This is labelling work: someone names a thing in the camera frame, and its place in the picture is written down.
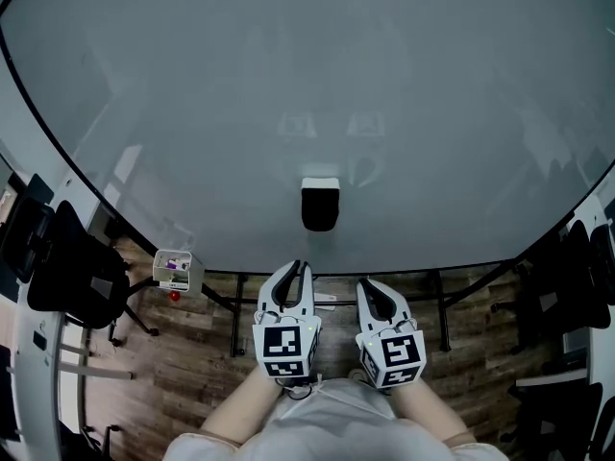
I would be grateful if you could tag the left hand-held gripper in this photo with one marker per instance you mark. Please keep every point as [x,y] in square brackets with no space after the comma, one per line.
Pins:
[283,346]

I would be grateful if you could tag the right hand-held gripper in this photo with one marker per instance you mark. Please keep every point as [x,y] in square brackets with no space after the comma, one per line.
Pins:
[396,353]

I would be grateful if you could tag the black whiteboard eraser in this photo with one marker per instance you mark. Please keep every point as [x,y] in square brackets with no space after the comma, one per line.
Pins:
[321,207]

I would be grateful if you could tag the person's left forearm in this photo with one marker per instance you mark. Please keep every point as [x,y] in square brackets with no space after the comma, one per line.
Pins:
[240,408]

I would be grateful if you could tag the person's right forearm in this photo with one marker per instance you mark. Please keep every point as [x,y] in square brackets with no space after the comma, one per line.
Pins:
[432,413]

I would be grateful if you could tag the whiteboard on black rolling stand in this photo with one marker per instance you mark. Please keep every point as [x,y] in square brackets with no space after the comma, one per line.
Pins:
[307,89]

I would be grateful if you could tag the person's white shoe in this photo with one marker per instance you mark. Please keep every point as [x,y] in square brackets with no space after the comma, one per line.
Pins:
[356,375]

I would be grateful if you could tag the white marker holder box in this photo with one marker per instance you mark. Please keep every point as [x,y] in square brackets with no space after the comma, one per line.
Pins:
[189,281]

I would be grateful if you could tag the red round magnet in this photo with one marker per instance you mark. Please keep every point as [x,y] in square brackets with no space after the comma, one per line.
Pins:
[174,296]

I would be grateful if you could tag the person's white shirt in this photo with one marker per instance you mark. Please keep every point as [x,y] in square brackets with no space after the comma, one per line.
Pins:
[336,432]

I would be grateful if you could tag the small black desk object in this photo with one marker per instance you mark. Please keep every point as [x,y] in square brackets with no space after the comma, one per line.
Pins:
[39,340]

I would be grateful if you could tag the long white desk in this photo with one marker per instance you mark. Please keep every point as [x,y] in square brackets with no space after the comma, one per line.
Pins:
[36,392]

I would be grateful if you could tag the small black divider panel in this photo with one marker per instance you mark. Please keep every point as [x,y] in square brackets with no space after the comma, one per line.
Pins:
[41,186]

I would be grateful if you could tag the large black divider panel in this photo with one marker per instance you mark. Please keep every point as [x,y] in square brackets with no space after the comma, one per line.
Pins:
[7,392]

